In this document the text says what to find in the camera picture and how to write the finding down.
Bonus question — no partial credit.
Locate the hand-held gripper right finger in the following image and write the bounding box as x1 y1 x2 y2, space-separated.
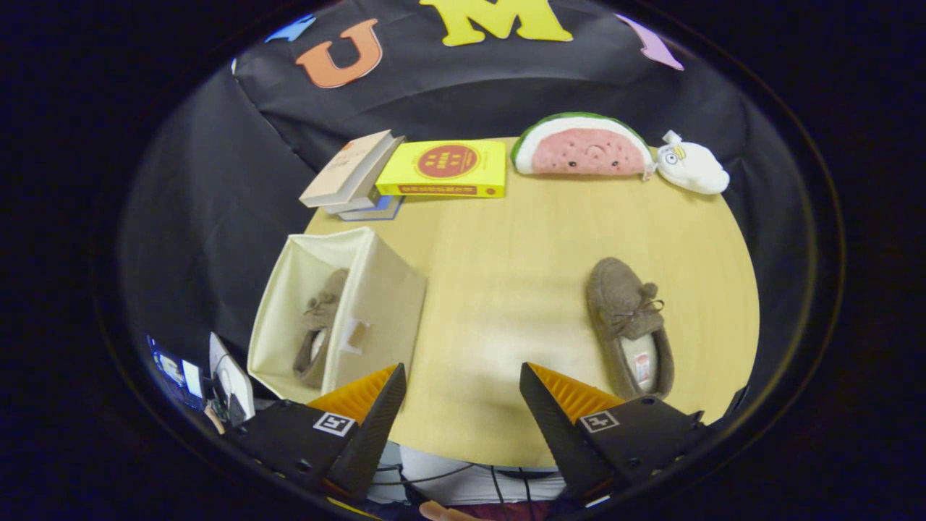
519 362 713 507

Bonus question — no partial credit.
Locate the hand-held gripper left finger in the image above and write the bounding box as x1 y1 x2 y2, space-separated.
224 362 408 501

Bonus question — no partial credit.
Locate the brown fuzzy shoe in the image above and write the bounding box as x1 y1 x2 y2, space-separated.
585 257 675 401
293 269 350 389

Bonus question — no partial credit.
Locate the beige fabric storage box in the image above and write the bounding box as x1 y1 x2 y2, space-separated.
247 226 428 404

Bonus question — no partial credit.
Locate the white device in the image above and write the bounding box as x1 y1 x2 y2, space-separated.
208 331 255 424

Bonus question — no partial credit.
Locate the blue book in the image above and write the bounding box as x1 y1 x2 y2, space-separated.
339 195 404 221

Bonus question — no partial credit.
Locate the white book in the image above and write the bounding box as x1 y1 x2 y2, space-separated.
322 137 406 215

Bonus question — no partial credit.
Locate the beige book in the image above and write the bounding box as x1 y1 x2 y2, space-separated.
299 130 395 209

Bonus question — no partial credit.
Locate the black backdrop cloth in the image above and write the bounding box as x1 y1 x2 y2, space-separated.
119 0 811 406

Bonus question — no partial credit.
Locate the yellow book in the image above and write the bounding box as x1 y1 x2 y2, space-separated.
375 140 507 199

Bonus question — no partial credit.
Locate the watermelon slice plush toy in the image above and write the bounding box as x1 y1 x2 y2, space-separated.
511 112 655 177

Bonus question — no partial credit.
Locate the white plush toy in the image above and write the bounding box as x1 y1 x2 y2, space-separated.
655 130 730 195

